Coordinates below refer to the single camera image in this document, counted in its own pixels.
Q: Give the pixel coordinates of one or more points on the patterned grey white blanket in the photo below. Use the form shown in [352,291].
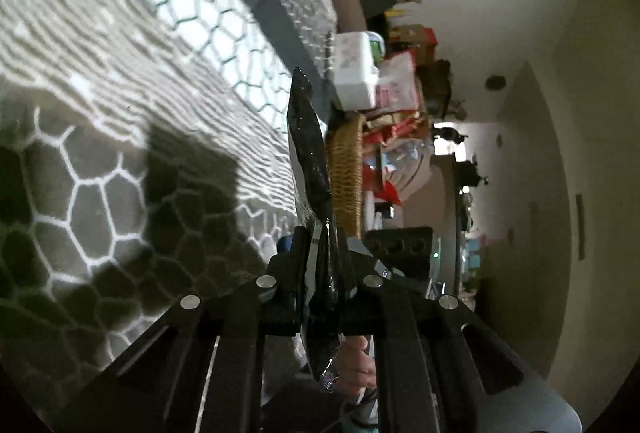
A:
[144,157]

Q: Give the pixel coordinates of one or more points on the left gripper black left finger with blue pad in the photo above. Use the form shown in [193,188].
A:
[199,369]

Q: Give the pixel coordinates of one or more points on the red snack packets pile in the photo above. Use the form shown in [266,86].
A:
[396,159]

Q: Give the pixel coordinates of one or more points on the white plastic box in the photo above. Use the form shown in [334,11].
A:
[354,73]

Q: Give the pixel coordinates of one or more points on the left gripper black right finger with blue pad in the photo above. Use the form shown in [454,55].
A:
[440,369]

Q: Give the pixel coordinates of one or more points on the red white snack bag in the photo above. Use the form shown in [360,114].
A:
[396,88]

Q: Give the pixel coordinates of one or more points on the black sesame snack packet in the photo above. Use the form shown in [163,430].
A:
[320,286]

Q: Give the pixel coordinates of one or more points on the person's right hand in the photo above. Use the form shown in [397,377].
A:
[355,367]

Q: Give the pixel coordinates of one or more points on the woven wicker basket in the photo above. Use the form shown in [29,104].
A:
[345,168]

